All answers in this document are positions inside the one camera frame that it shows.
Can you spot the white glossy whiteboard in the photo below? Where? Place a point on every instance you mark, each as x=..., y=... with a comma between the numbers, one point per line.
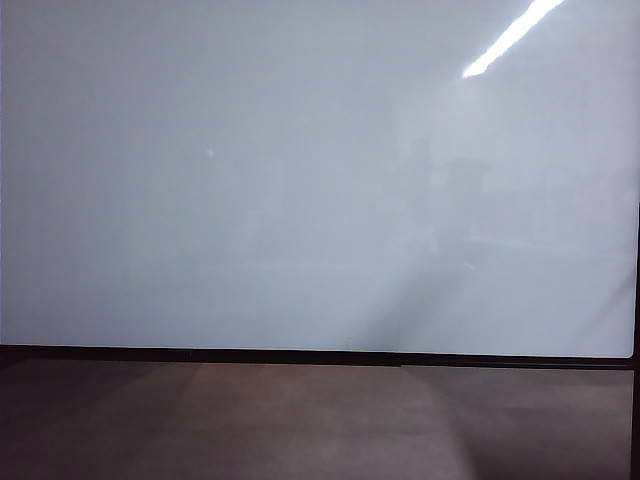
x=250, y=175

